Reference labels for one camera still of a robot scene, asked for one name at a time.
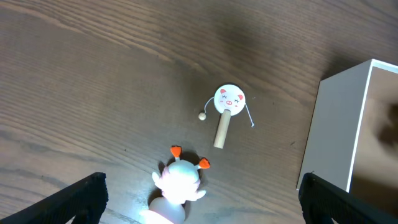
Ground pink pig figurine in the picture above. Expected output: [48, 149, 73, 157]
[140, 146, 210, 224]

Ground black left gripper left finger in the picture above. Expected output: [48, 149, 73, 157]
[1, 172, 109, 224]

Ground wooden pig rattle drum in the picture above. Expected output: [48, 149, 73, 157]
[198, 84, 254, 149]

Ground white cardboard box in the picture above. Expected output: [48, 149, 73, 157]
[298, 59, 397, 217]

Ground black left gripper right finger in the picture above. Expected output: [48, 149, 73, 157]
[298, 172, 397, 224]

